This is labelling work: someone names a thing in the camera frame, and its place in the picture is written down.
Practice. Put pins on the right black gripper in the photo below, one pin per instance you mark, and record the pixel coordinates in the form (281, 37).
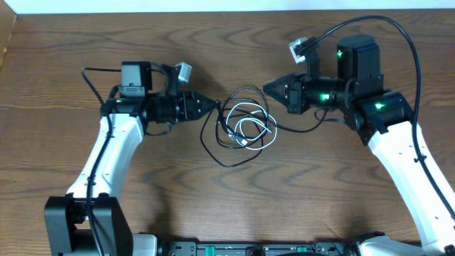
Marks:
(296, 100)

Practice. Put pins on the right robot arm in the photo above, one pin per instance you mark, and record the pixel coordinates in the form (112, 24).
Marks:
(383, 121)

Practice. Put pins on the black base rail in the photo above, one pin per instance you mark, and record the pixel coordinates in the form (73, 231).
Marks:
(266, 249)

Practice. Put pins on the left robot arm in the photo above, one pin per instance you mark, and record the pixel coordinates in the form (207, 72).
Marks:
(88, 219)

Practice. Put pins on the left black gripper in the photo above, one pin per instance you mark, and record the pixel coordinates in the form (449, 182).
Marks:
(187, 106)

